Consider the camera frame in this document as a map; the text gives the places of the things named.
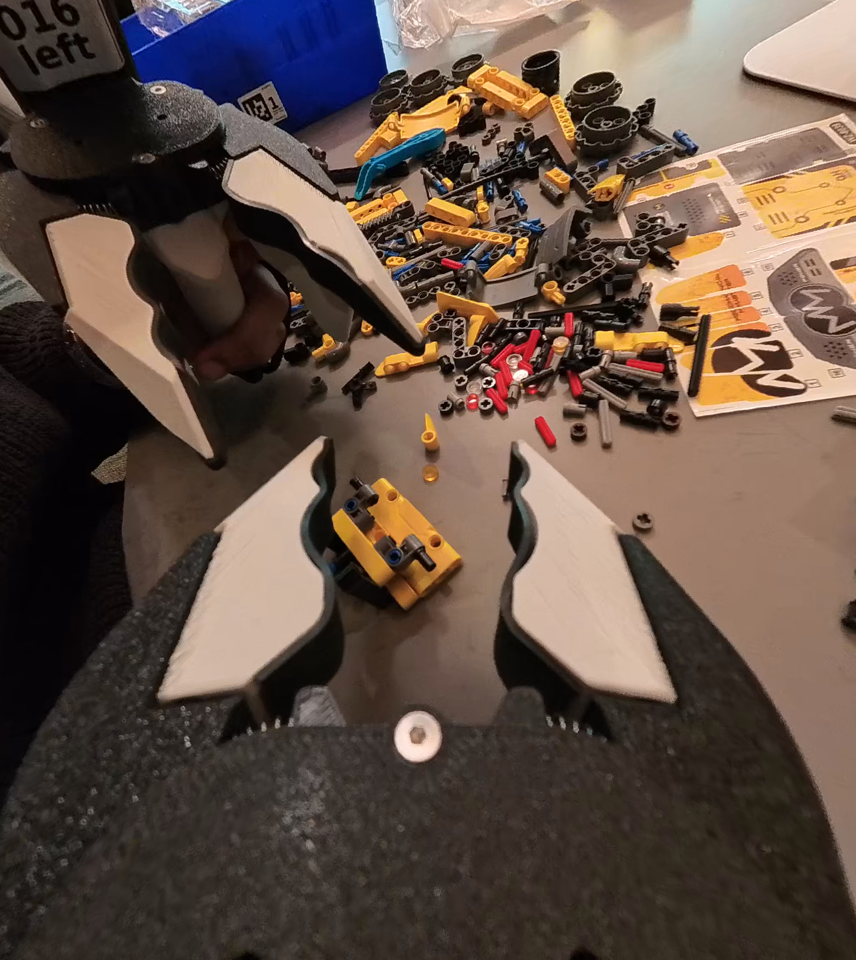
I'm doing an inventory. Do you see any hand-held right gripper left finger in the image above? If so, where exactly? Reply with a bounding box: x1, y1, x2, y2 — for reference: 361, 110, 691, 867
156, 435, 343, 712

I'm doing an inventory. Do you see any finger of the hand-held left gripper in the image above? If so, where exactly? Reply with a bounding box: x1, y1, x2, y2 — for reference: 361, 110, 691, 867
44, 212, 229, 471
220, 144, 430, 359

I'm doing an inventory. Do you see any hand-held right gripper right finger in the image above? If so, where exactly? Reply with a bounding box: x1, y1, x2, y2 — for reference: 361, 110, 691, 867
499, 439, 679, 712

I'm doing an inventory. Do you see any yellow toy brick assembly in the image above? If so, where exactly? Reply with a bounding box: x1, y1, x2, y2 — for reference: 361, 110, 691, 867
330, 477, 463, 610

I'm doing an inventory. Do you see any pile of toy building pieces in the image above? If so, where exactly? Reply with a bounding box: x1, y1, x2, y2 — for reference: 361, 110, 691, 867
281, 51, 702, 451

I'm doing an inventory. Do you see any person's left forearm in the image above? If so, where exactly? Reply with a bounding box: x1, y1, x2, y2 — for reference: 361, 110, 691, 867
0, 300, 144, 489

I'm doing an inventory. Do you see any person's left hand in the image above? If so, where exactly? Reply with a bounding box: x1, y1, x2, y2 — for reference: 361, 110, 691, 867
194, 258, 292, 382

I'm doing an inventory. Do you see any blue plastic storage bin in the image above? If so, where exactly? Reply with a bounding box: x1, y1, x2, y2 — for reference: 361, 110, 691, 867
120, 0, 387, 135

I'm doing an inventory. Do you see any clear plastic bag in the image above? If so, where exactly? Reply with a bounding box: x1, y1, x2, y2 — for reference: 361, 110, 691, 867
390, 0, 579, 50

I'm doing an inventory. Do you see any long black toy axle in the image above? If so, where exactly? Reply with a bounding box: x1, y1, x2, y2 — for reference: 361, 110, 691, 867
686, 313, 712, 397

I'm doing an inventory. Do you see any yellow and grey sticker sheet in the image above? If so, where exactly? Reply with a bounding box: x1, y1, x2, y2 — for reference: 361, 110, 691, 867
615, 112, 856, 417

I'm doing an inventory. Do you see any white monitor stand base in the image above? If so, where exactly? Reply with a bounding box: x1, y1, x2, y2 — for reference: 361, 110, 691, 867
743, 0, 856, 117

